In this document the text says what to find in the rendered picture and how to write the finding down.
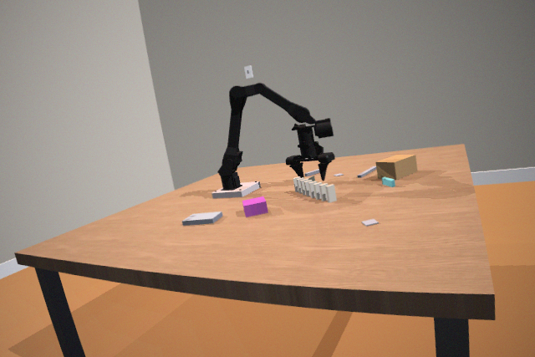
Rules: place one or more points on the small teal block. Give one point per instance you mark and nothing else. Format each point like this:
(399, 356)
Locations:
(388, 181)

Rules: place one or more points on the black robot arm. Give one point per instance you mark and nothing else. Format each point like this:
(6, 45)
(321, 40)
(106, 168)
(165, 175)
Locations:
(238, 96)

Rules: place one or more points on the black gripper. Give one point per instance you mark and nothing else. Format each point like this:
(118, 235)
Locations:
(308, 150)

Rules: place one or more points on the pink square block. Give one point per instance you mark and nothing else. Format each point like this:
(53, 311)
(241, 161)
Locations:
(255, 206)

